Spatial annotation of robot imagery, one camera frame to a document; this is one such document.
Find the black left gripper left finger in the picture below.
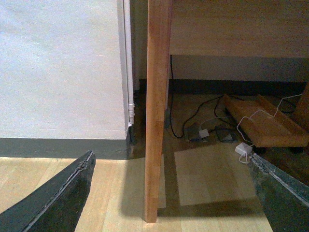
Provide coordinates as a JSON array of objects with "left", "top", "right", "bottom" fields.
[{"left": 0, "top": 150, "right": 96, "bottom": 232}]

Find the white cable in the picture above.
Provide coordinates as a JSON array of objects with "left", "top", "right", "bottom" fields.
[{"left": 236, "top": 93, "right": 304, "bottom": 164}]

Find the white power adapter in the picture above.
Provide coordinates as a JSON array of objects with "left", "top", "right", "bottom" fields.
[{"left": 235, "top": 143, "right": 253, "bottom": 156}]

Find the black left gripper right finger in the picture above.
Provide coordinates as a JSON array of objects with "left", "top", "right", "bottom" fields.
[{"left": 249, "top": 153, "right": 309, "bottom": 232}]

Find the small white plug adapter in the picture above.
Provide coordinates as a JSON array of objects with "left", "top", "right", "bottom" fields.
[{"left": 198, "top": 129, "right": 210, "bottom": 138}]

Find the wooden wheeled tray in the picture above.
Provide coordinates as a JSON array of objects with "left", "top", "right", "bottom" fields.
[{"left": 224, "top": 95, "right": 309, "bottom": 148}]

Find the white wall pipe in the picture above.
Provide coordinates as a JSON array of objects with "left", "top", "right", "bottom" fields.
[{"left": 123, "top": 0, "right": 135, "bottom": 128}]

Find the wooden desk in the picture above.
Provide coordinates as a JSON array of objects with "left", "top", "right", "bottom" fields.
[{"left": 144, "top": 0, "right": 309, "bottom": 223}]

